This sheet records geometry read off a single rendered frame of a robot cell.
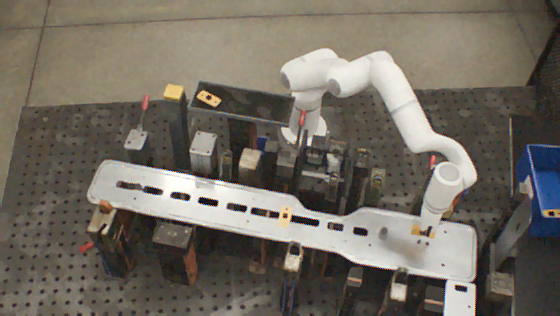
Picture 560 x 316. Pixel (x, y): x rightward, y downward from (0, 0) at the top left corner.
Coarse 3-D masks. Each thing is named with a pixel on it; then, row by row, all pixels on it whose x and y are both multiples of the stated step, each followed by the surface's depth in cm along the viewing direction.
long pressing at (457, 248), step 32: (96, 192) 219; (128, 192) 219; (192, 192) 220; (224, 192) 220; (256, 192) 220; (224, 224) 212; (256, 224) 213; (320, 224) 213; (352, 224) 214; (384, 224) 214; (416, 224) 214; (448, 224) 214; (352, 256) 207; (384, 256) 207; (416, 256) 207; (448, 256) 207
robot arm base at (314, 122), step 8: (296, 112) 249; (312, 112) 247; (296, 120) 253; (312, 120) 252; (320, 120) 267; (288, 128) 264; (296, 128) 257; (304, 128) 255; (312, 128) 257; (320, 128) 264; (288, 136) 262; (296, 136) 261
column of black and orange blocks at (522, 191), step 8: (520, 184) 201; (528, 184) 201; (520, 192) 199; (528, 192) 199; (512, 200) 207; (520, 200) 202; (512, 208) 207; (504, 216) 213; (496, 224) 221; (504, 224) 216; (496, 232) 220; (488, 240) 228; (480, 248) 238; (480, 256) 236
